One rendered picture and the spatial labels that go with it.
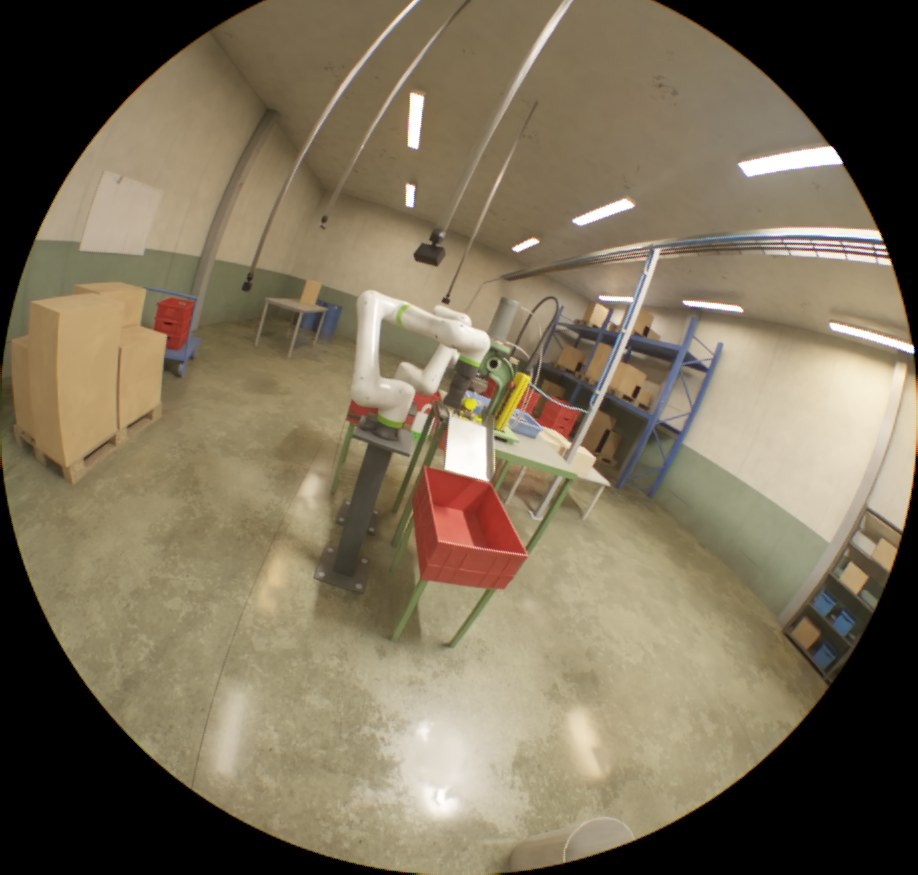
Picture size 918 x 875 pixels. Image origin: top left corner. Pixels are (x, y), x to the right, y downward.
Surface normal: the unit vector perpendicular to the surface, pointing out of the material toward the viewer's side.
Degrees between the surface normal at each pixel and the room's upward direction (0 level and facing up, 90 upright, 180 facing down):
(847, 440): 90
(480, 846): 0
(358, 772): 0
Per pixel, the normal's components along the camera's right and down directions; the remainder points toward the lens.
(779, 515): -0.91, -0.31
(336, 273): 0.15, 0.33
